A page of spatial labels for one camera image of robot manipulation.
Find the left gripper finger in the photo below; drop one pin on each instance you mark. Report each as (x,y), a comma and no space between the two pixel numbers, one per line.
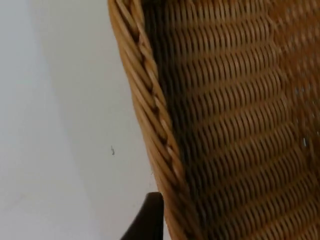
(147,220)

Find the pale brown wicker basket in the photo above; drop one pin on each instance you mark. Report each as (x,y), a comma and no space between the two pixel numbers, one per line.
(225,125)

